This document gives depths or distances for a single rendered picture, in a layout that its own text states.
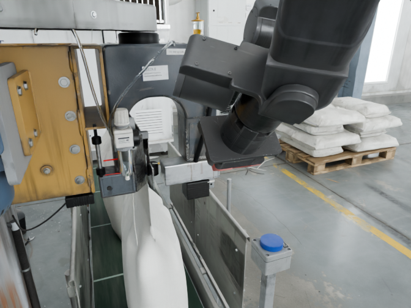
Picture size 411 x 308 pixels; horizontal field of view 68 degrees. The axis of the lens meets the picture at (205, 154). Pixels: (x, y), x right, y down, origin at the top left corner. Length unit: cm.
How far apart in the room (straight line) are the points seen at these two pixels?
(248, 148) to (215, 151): 4
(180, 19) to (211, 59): 460
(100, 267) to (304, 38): 143
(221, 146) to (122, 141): 30
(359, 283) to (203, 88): 193
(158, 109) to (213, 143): 317
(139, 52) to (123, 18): 7
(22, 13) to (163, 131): 316
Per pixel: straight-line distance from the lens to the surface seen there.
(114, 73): 66
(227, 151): 38
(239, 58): 30
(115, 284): 145
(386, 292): 216
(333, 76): 24
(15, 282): 94
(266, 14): 48
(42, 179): 73
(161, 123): 358
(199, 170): 77
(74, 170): 72
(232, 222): 113
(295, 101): 24
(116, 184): 72
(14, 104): 55
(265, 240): 85
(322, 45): 22
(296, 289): 199
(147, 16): 71
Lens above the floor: 135
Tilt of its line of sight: 21 degrees down
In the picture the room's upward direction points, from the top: straight up
